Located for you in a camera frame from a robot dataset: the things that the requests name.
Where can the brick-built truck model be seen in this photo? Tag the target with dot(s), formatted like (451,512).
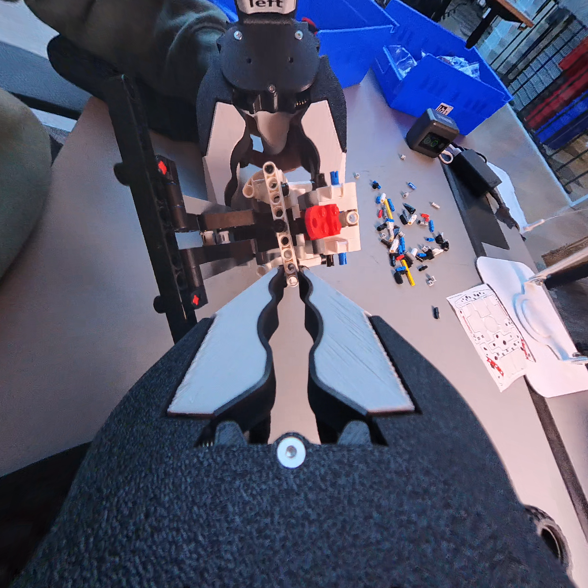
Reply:
(322,220)

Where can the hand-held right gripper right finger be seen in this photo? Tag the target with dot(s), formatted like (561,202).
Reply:
(363,363)

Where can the black power adapter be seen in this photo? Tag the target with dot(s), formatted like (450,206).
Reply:
(478,170)

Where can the sticker sheet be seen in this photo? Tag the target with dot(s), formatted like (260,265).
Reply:
(491,335)

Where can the person's left forearm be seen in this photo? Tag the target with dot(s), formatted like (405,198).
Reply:
(138,37)

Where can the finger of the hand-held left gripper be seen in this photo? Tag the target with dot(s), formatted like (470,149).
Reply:
(220,147)
(326,129)

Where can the small black device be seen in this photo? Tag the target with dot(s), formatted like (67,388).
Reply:
(432,133)

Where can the wooden background table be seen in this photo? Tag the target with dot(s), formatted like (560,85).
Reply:
(505,11)

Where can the white holed beam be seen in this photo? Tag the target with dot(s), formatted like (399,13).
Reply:
(287,248)

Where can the blue storage bin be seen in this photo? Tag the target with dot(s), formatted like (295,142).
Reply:
(358,37)
(450,78)

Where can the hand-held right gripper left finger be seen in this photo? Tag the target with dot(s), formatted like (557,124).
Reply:
(225,363)

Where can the white book stand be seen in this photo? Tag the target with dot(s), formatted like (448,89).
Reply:
(551,358)

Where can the black rubber tyre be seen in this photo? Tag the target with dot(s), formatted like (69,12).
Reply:
(553,537)

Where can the pile of small brick pieces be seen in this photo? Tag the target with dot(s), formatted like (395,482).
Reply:
(409,234)

